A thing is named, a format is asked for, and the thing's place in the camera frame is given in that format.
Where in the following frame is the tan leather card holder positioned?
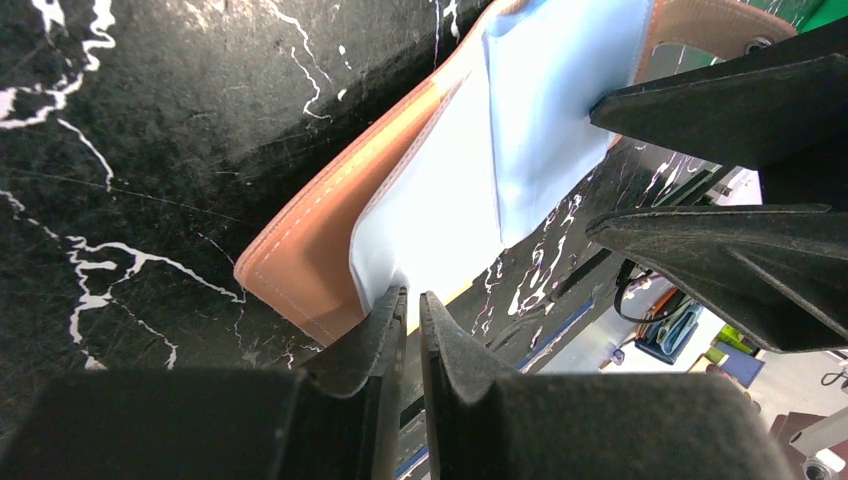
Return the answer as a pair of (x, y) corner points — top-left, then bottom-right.
(234, 1), (797, 346)

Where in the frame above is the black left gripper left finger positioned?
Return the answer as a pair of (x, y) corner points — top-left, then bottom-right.
(1, 287), (408, 479)

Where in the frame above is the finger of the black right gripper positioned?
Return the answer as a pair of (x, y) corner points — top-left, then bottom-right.
(586, 204), (847, 353)
(590, 18), (847, 206)

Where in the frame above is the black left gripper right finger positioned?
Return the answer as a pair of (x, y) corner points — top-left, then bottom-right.
(420, 292), (792, 479)

